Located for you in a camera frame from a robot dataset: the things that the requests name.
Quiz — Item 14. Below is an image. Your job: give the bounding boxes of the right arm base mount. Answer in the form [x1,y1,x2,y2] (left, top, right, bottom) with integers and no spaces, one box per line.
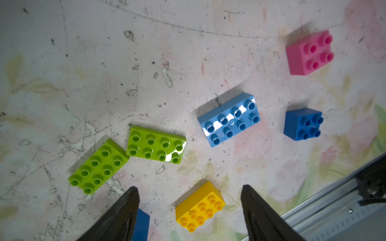
[356,157,386,206]

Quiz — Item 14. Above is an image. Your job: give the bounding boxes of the lime green lego brick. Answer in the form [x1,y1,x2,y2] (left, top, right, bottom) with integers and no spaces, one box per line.
[68,138,130,195]
[126,126,187,164]

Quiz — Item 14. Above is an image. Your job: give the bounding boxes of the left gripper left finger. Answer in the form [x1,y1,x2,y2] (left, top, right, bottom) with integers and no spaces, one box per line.
[78,186,140,241]

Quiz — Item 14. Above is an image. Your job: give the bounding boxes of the light blue lego brick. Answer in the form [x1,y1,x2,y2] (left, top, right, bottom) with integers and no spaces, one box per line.
[198,92,261,148]

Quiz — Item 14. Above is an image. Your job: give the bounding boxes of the pink small lego brick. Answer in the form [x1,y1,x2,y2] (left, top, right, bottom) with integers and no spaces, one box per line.
[285,30,335,76]

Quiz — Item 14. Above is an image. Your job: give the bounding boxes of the dark blue small lego brick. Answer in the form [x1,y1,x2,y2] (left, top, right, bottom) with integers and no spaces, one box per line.
[131,209,150,241]

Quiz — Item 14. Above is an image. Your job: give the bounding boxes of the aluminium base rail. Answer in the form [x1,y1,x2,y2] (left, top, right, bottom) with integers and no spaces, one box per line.
[241,153,386,241]

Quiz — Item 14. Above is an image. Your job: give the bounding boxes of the yellow lego brick 2x4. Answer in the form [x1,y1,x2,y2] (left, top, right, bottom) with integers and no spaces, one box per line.
[176,181,226,233]

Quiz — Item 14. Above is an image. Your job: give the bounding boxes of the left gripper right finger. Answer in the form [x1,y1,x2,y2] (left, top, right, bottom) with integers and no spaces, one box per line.
[241,185,304,241]

